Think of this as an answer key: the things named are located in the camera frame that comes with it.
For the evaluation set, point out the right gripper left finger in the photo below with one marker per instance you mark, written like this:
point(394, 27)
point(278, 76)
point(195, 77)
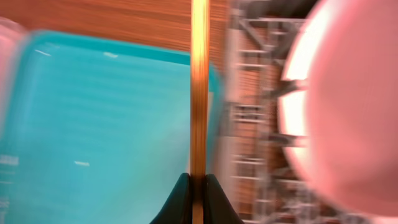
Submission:
point(176, 209)

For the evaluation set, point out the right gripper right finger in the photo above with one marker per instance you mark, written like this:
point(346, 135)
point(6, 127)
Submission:
point(216, 207)

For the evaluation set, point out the wooden chopstick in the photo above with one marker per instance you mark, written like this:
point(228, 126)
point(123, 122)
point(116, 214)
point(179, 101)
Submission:
point(200, 42)

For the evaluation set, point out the pink white bowl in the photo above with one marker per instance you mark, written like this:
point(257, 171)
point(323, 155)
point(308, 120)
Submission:
point(346, 53)

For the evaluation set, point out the large white plate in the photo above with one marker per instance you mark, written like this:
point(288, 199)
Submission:
point(13, 36)

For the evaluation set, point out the grey dishwasher rack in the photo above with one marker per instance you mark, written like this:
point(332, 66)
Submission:
point(254, 169)

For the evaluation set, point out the teal serving tray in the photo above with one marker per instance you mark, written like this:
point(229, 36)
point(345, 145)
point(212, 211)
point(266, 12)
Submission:
point(96, 130)

